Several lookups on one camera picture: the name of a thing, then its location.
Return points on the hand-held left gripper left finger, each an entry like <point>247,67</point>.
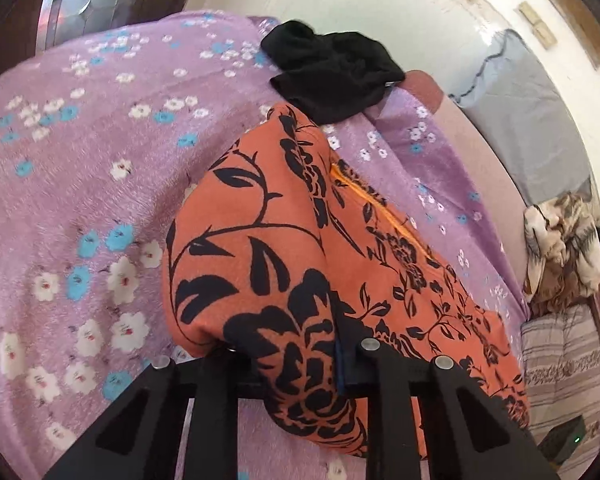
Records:
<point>210,410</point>

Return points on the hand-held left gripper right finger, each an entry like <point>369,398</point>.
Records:
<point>347,370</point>

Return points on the orange black floral shirt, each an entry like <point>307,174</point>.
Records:
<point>260,240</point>

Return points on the striped floral cushion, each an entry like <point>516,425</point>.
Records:
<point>555,360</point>

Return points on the beige brown floral blanket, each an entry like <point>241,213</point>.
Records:
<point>560,240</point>

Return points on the pink beige mattress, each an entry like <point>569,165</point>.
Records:
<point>480,170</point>

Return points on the purple floral bedsheet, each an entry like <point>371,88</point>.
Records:
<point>80,185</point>

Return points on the black crumpled cloth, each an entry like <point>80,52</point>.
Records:
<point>330,75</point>

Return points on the grey pillow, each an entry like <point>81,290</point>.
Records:
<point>525,125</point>

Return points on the cream light switch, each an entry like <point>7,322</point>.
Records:
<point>545,35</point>
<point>530,12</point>

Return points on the small framed wall picture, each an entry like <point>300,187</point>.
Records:
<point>582,20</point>

